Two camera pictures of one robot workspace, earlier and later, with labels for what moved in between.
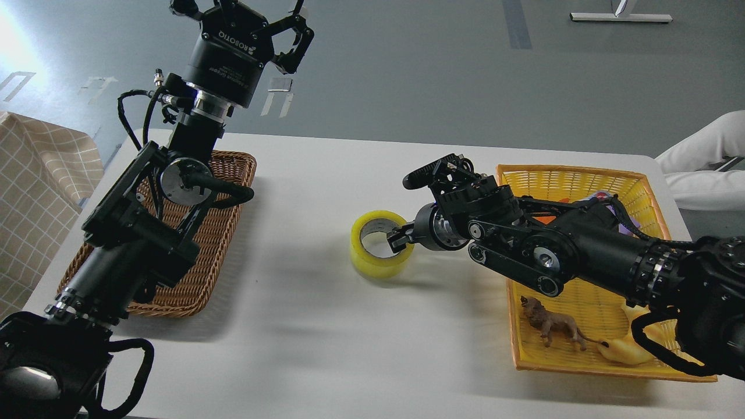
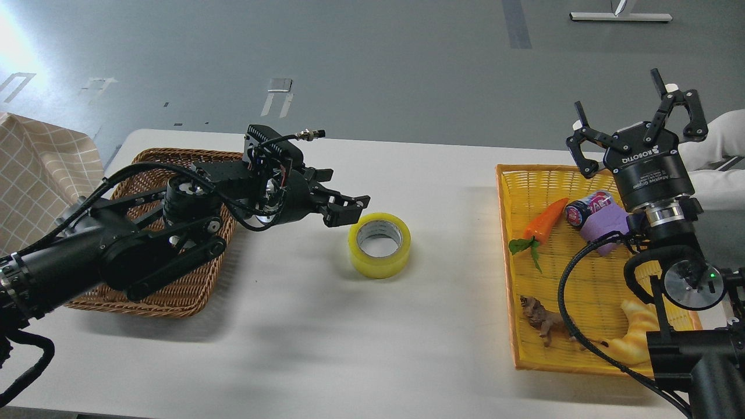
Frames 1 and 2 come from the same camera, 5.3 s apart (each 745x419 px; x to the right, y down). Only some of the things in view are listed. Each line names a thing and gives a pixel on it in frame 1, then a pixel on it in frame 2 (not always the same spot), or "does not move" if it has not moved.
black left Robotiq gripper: x=233 y=46 to x=302 y=198
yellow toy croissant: x=627 y=350 does not move
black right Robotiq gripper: x=433 y=229 to x=652 y=173
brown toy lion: x=547 y=322 does not move
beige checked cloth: x=47 y=171 does not move
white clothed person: x=690 y=167 does not move
